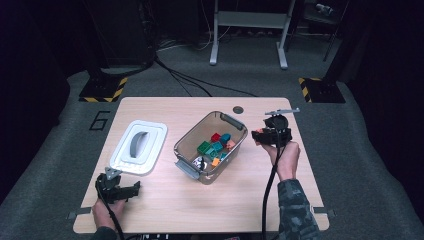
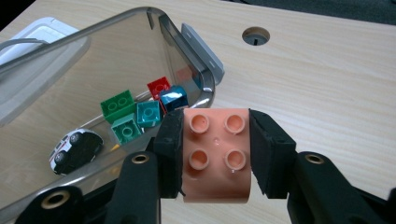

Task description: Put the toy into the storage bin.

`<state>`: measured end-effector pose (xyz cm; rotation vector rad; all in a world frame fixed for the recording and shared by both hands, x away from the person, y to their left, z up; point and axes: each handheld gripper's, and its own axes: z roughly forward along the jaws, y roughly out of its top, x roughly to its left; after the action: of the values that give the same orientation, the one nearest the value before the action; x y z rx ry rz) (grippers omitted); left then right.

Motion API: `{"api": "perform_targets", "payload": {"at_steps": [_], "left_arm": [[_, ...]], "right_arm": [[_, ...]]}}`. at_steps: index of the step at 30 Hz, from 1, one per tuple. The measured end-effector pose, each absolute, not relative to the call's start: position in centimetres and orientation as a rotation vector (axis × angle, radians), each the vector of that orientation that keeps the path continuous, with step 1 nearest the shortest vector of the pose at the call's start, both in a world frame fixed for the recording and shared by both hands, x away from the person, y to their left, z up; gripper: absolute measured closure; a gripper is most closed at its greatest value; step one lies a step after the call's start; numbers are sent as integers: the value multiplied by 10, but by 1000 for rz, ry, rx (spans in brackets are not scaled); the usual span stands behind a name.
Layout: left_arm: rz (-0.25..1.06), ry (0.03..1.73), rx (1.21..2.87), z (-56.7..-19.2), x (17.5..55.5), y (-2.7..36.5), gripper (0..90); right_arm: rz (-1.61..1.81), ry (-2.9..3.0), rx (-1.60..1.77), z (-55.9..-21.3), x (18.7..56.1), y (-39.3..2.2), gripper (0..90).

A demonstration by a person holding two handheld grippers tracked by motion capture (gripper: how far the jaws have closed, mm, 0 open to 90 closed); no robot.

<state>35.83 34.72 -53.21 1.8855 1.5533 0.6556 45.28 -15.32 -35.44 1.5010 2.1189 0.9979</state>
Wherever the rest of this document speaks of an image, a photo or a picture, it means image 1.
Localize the person's right hand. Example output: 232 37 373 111
254 139 302 183

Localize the grey tape strip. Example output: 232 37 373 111
313 206 336 218
66 207 93 220

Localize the black equipment cabinet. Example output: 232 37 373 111
84 0 158 76

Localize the small grey device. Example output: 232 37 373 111
314 2 334 16

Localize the white lid with grey handle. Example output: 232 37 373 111
109 119 169 176

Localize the dark green toy block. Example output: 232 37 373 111
196 140 212 155

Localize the left hand-held gripper cable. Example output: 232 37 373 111
96 181 125 240

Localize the white toy car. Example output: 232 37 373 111
192 155 208 171

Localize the white floor cable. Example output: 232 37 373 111
156 31 234 53

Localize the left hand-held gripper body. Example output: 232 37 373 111
95 167 129 205

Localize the black floor cable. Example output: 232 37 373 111
153 56 258 98
159 64 213 98

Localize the grey metal desk frame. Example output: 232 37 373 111
209 0 297 70

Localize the black metal stand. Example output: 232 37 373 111
322 0 351 83

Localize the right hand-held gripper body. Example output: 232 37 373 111
261 107 301 148

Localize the hazard-striped black base plate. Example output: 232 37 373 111
78 76 129 103
298 77 347 104

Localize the person's left hand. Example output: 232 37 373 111
91 198 127 231

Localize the hand-held gripper cable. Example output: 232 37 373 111
96 181 125 240
261 119 289 240

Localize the translucent brown storage box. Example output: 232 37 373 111
172 110 249 185

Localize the right hand-held gripper cable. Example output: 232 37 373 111
261 119 289 240

